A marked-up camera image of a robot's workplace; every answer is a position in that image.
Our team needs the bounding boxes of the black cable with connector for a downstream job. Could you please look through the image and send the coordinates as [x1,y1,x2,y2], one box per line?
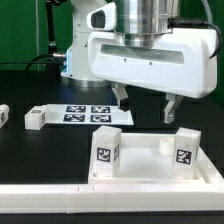
[0,0,68,72]

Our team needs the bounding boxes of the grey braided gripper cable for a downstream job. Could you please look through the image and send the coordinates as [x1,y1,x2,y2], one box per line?
[168,0,223,60]

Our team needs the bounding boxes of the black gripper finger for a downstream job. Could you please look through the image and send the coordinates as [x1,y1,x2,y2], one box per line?
[112,83,130,111]
[163,93,183,124]

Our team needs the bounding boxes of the white L-shaped obstacle fence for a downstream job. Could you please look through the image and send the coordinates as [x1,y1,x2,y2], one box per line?
[0,184,224,214]

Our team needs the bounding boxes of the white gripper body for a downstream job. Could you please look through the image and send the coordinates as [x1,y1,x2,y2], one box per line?
[88,28,217,98]

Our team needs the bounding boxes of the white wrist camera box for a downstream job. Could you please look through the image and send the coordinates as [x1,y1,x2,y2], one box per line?
[87,2,117,31]

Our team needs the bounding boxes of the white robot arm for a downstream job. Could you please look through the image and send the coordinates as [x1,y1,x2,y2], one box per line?
[50,0,222,123]

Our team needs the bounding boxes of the white base tag plate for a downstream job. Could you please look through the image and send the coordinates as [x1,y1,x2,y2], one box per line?
[46,104,134,125]

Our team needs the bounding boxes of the white square table top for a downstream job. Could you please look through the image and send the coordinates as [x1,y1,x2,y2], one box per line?
[88,133,224,184]

